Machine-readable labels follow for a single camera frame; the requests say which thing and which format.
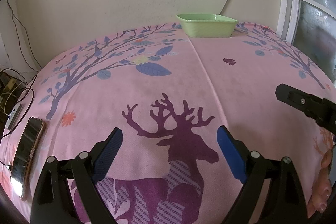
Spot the smartphone with gold case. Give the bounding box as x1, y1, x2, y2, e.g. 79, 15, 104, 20
10, 117, 46, 200

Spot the black cable on floor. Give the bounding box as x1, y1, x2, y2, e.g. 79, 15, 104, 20
0, 0, 43, 140

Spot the green ceramic tray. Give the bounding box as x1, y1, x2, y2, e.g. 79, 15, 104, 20
176, 14, 238, 38

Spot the small grey device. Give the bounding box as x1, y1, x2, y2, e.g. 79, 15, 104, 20
5, 103, 22, 130

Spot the pink floral bedsheet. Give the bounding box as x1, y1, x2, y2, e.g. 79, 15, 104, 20
1, 23, 335, 223

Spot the person's right hand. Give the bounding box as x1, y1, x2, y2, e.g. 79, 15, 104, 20
307, 149, 333, 218

